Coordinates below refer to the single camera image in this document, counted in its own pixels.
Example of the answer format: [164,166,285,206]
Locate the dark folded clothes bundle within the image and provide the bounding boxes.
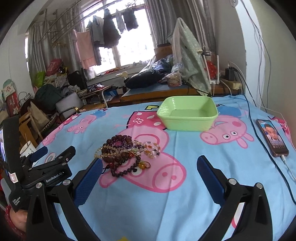
[124,69,165,89]

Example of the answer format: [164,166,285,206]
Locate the wooden desk blue top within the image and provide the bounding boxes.
[119,82,232,103]

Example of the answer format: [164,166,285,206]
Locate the white charging cable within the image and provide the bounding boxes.
[280,155,296,182]

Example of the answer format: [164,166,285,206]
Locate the purple bead bracelet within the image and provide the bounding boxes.
[117,138,151,155]

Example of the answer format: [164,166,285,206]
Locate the black hanging jacket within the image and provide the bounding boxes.
[103,9,121,48]

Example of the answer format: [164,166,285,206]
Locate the grey curtain left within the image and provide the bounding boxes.
[28,6,82,80]

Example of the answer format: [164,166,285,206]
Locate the multicolour crystal bead bracelet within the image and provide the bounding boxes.
[133,140,162,159]

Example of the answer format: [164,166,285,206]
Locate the white mug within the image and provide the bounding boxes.
[20,141,37,157]

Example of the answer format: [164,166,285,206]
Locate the small school desk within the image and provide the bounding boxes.
[80,85,113,107]

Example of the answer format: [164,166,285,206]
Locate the bagged round snack container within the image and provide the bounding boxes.
[165,71,182,87]

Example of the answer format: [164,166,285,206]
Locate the black power adapter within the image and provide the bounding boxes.
[225,67,235,81]

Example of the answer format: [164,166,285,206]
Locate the green dotted draped cloth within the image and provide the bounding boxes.
[171,18,211,95]

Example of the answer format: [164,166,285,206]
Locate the jar with red contents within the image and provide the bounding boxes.
[202,52,218,80]

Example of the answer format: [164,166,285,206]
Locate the left human hand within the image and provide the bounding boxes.
[10,209,28,232]

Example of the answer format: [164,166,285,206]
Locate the green plastic basket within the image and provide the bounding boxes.
[157,96,218,132]

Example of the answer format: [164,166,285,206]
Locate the grey curtain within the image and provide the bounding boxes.
[144,0,216,52]
[28,6,82,80]

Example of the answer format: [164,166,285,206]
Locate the black charging cable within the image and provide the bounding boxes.
[229,67,296,205]

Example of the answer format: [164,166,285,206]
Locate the green plastic bag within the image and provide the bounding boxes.
[33,71,46,88]

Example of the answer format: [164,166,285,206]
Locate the grey storage box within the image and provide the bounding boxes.
[55,92,84,119]

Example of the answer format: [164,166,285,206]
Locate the smartphone with lit screen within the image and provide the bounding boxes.
[256,119,289,157]

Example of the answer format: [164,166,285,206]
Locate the grey hanging shirt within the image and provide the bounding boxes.
[87,16,105,47]

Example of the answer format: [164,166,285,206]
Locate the pink hanging garment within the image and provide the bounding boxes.
[73,30,96,69]

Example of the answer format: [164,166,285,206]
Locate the large brown bead bracelet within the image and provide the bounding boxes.
[101,134,134,164]

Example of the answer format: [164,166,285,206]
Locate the yellow translucent bead bracelet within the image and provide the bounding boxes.
[94,144,119,159]

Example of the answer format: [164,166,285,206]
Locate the white wifi router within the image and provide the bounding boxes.
[203,52,220,85]

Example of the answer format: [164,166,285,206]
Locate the grey curtain right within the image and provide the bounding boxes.
[144,0,216,52]

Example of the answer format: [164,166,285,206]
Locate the red plastic bag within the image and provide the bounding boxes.
[46,58,63,76]

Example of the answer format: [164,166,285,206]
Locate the dark hanging shorts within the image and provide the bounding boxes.
[123,8,138,31]

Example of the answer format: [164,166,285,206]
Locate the cardboard box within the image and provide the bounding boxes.
[154,45,173,61]

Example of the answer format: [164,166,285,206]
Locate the wooden chair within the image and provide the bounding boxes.
[18,111,43,147]

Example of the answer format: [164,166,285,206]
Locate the dark green bag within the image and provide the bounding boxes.
[35,84,63,109]

